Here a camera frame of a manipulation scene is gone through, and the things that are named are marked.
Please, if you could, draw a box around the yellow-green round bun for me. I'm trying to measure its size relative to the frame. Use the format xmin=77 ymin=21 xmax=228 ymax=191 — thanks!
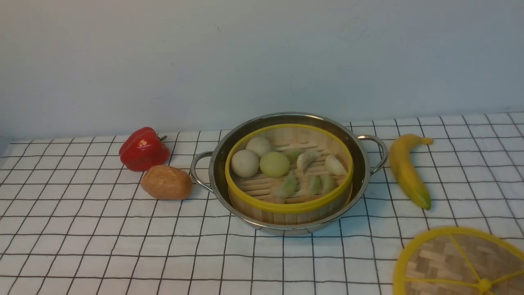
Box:
xmin=260 ymin=151 xmax=290 ymax=179

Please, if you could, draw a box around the yellow banana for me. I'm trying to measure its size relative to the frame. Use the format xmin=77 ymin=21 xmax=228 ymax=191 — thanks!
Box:
xmin=389 ymin=133 xmax=434 ymax=210

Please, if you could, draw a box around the bamboo steamer basket yellow rim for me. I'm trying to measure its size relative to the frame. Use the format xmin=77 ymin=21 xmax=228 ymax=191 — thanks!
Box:
xmin=224 ymin=124 xmax=353 ymax=226

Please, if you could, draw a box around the woven bamboo steamer lid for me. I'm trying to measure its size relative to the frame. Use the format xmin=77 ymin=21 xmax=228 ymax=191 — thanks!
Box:
xmin=392 ymin=227 xmax=524 ymax=295

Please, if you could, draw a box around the white black-grid tablecloth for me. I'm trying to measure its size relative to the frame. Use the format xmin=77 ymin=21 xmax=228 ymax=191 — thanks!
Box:
xmin=0 ymin=112 xmax=523 ymax=295

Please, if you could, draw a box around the brown potato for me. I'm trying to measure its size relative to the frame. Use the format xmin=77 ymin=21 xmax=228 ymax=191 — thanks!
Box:
xmin=140 ymin=166 xmax=193 ymax=200

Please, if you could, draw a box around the green dumpling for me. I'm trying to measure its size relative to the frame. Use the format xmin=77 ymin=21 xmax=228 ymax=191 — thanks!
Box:
xmin=272 ymin=171 xmax=298 ymax=199
xmin=321 ymin=175 xmax=338 ymax=195
xmin=282 ymin=149 xmax=305 ymax=165
xmin=307 ymin=175 xmax=323 ymax=195

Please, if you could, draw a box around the red bell pepper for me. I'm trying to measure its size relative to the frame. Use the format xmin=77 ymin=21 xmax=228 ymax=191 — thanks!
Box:
xmin=119 ymin=127 xmax=170 ymax=172

